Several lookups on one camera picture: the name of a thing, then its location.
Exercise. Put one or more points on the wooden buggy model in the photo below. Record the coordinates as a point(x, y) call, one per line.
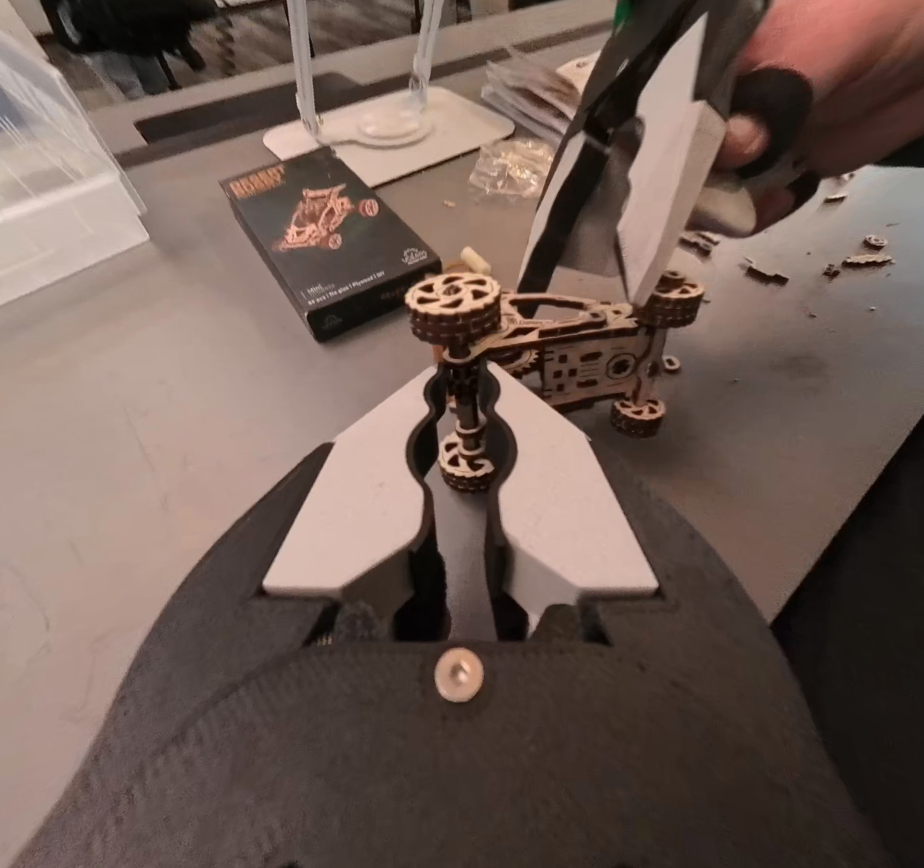
point(577, 370)

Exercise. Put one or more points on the clear plastic bag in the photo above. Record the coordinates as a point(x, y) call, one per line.
point(512, 168)

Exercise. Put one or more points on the wooden forked frame part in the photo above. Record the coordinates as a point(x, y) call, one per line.
point(700, 240)

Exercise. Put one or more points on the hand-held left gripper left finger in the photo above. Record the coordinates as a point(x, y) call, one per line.
point(339, 521)

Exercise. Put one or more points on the wooden ornamented strip part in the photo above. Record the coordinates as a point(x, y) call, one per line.
point(866, 259)

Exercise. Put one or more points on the white instruction booklet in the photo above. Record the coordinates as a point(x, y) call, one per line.
point(534, 96)

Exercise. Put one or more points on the person's black clothing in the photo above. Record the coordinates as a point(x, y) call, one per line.
point(852, 630)

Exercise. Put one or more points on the black office chair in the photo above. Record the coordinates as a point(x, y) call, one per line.
point(137, 9)

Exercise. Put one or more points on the black model kit box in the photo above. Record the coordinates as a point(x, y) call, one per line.
point(325, 247)

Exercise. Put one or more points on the person's right hand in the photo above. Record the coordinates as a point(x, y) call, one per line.
point(866, 52)

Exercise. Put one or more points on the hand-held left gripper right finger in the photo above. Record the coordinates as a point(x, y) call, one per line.
point(577, 521)

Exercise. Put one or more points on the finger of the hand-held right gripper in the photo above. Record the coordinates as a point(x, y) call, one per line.
point(671, 161)
point(546, 211)

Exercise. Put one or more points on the pale wax cylinder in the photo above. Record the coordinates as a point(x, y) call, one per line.
point(476, 258)

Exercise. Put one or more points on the clear plastic storage box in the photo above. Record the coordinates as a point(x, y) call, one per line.
point(58, 197)

